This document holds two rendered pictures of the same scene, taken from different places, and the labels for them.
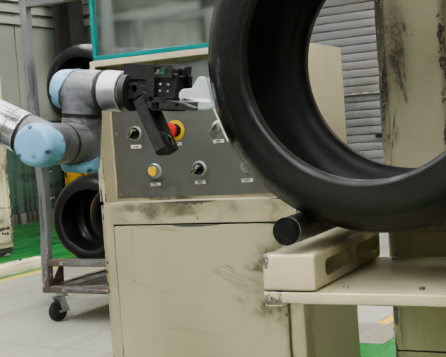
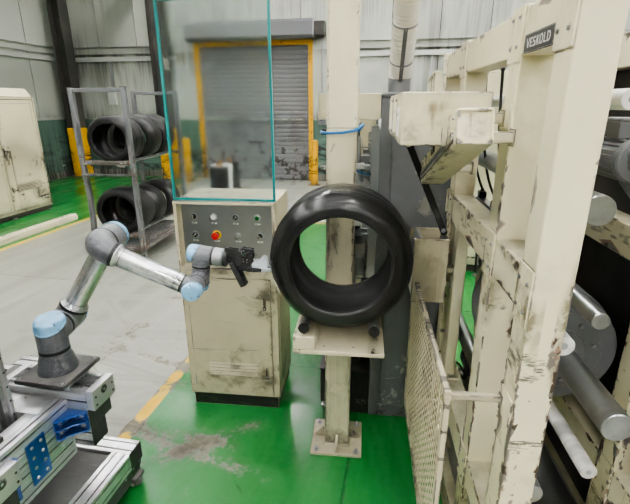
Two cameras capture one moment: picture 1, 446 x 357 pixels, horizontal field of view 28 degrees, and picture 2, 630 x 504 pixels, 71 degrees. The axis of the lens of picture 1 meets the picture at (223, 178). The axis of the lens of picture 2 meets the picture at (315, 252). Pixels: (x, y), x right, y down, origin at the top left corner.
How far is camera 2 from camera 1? 81 cm
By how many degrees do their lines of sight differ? 25
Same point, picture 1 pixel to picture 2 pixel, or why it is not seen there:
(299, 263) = (308, 340)
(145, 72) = (235, 252)
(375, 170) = (327, 286)
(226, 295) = (242, 308)
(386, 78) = (329, 244)
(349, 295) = (327, 351)
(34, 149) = (191, 295)
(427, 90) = (346, 250)
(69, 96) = (197, 260)
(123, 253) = not seen: hidden behind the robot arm
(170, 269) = (215, 296)
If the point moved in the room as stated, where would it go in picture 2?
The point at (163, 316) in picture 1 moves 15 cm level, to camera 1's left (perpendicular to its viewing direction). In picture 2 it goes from (211, 315) to (184, 320)
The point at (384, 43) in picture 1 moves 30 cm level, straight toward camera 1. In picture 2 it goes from (329, 230) to (344, 250)
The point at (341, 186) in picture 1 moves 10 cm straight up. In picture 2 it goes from (328, 315) to (328, 291)
